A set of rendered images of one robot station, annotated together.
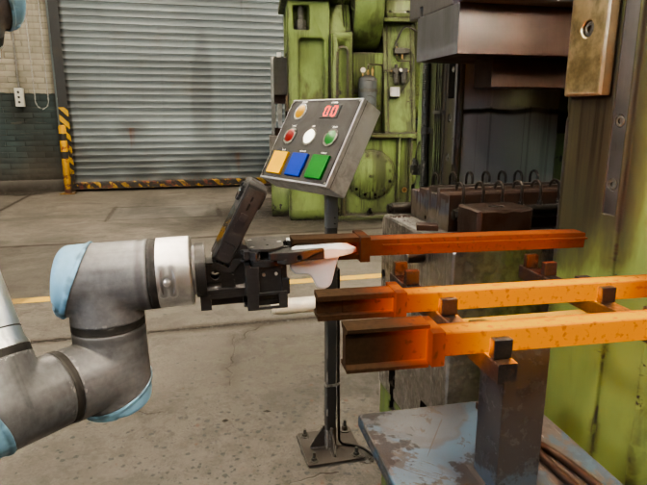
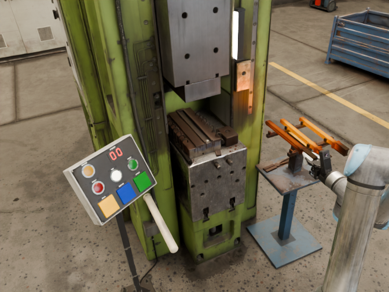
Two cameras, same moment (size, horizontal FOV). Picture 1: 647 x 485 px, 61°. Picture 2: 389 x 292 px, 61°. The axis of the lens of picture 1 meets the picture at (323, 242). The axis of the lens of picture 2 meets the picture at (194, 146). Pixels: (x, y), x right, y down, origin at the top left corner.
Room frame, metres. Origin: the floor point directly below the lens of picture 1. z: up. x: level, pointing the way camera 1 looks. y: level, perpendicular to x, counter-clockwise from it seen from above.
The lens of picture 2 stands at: (1.53, 1.23, 2.04)
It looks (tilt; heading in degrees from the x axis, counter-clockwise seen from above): 35 degrees down; 261
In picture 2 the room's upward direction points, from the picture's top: 3 degrees counter-clockwise
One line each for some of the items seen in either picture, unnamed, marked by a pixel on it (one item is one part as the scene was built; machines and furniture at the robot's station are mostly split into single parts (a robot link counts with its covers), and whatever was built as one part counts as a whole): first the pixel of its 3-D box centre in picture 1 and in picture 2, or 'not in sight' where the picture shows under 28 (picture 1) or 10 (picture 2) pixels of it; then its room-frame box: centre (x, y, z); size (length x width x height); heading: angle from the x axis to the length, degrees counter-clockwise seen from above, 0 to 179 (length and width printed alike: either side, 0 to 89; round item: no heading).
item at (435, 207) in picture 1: (511, 200); (189, 130); (1.28, -0.44, 0.96); 0.42 x 0.20 x 0.09; 104
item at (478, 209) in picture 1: (494, 221); (227, 135); (1.07, -0.34, 0.95); 0.12 x 0.08 x 0.06; 104
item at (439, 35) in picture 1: (524, 38); (186, 75); (1.28, -0.44, 1.32); 0.42 x 0.20 x 0.10; 104
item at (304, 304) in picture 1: (346, 300); (160, 221); (1.54, -0.07, 0.62); 0.44 x 0.05 x 0.05; 104
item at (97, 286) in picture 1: (108, 279); (348, 192); (0.67, 0.27, 0.95); 0.12 x 0.09 x 0.10; 102
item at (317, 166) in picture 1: (318, 166); (142, 181); (1.60, 0.02, 1.01); 0.07 x 0.05 x 0.07; 39
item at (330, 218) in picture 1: (330, 303); (125, 243); (1.75, -0.02, 0.54); 0.04 x 0.04 x 1.08; 14
